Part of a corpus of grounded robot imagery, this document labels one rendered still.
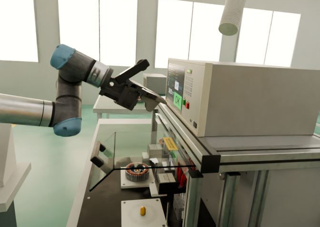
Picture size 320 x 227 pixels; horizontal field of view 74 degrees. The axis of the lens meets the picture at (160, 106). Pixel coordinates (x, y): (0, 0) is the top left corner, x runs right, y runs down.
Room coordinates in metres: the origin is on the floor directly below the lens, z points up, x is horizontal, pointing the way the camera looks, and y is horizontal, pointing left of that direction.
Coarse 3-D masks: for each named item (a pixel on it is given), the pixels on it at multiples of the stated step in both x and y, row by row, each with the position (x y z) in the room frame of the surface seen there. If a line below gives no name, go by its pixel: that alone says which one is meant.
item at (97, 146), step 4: (96, 144) 0.58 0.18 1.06; (100, 144) 0.59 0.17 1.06; (96, 148) 0.55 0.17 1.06; (100, 148) 0.59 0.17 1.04; (104, 148) 0.60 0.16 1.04; (92, 152) 0.54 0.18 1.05; (96, 152) 0.53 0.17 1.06; (92, 156) 0.51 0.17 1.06; (96, 156) 0.51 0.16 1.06; (92, 160) 0.50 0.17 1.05; (96, 160) 0.50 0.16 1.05; (100, 160) 0.51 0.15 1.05; (96, 164) 0.50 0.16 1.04; (100, 164) 0.50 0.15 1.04
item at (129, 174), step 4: (128, 172) 0.84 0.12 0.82; (132, 172) 0.84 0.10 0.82; (136, 172) 0.86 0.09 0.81; (140, 172) 0.84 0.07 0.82; (144, 172) 0.84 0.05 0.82; (148, 172) 0.85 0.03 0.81; (128, 176) 0.83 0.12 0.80; (132, 176) 0.82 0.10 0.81; (136, 176) 0.82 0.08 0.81; (140, 176) 0.82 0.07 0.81; (144, 176) 0.83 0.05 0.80; (148, 176) 0.85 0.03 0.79; (132, 180) 0.82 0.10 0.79; (136, 180) 0.82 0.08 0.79; (140, 180) 0.82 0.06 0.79
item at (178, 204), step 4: (176, 196) 0.68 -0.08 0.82; (176, 200) 0.66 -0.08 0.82; (180, 200) 0.66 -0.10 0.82; (176, 204) 0.66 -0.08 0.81; (180, 204) 0.64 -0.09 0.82; (176, 208) 0.65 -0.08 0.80; (180, 208) 0.62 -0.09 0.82; (176, 212) 0.65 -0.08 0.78; (180, 212) 0.62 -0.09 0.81; (176, 216) 0.64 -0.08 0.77; (180, 216) 0.62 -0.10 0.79; (180, 220) 0.62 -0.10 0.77
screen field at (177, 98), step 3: (174, 93) 0.83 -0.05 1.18; (177, 93) 0.79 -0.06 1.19; (174, 96) 0.82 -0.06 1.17; (177, 96) 0.78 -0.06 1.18; (180, 96) 0.74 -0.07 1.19; (174, 99) 0.82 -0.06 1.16; (177, 99) 0.78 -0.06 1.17; (180, 99) 0.74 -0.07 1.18; (174, 102) 0.82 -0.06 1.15; (177, 102) 0.78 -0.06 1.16; (180, 102) 0.74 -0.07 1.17; (177, 105) 0.78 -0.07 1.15; (180, 105) 0.73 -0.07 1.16; (180, 108) 0.73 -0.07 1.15
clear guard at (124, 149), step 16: (112, 144) 0.59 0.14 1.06; (128, 144) 0.58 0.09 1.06; (144, 144) 0.59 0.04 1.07; (160, 144) 0.60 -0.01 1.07; (176, 144) 0.61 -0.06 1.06; (112, 160) 0.49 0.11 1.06; (128, 160) 0.49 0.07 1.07; (144, 160) 0.50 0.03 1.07; (160, 160) 0.50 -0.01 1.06; (176, 160) 0.51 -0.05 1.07; (96, 176) 0.47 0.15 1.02
